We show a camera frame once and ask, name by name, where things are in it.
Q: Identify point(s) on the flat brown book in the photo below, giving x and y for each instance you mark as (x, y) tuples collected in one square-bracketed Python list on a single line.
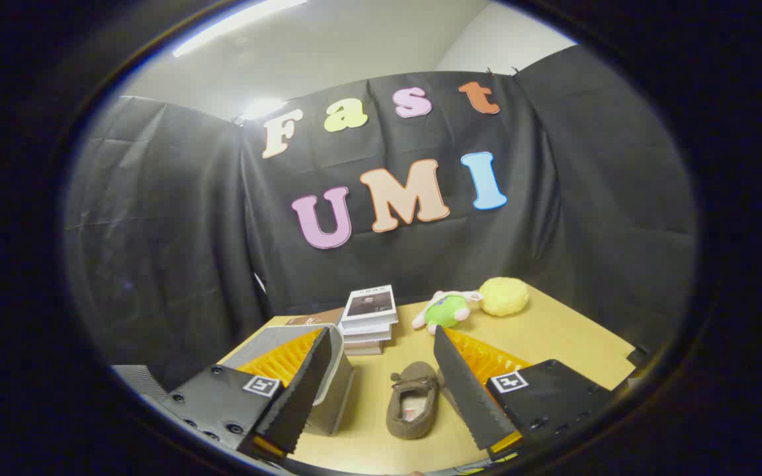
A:
[(318, 317)]

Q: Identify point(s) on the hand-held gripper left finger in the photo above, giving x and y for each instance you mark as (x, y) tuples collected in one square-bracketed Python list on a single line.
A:
[(301, 396)]

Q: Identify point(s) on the yellow plush toy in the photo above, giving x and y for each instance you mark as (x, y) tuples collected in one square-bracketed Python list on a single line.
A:
[(503, 297)]

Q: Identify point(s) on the brown book under stack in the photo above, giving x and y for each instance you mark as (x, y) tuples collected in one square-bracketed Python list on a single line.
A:
[(362, 349)]

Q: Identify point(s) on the pink and green plush toy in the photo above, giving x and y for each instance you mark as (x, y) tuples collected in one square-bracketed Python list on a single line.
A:
[(446, 312)]

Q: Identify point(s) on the grey fabric storage box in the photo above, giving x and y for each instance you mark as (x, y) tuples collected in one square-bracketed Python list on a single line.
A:
[(335, 403)]

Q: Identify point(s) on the grey striped cloth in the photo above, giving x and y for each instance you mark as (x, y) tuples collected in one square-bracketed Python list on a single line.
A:
[(137, 381)]

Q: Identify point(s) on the thick white book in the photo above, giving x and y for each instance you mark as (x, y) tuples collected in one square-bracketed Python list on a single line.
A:
[(368, 336)]

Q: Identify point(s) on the black object at table edge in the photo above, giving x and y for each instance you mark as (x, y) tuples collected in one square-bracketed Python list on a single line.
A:
[(639, 357)]

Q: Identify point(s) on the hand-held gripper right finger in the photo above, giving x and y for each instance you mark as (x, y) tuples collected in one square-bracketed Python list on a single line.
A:
[(470, 396)]

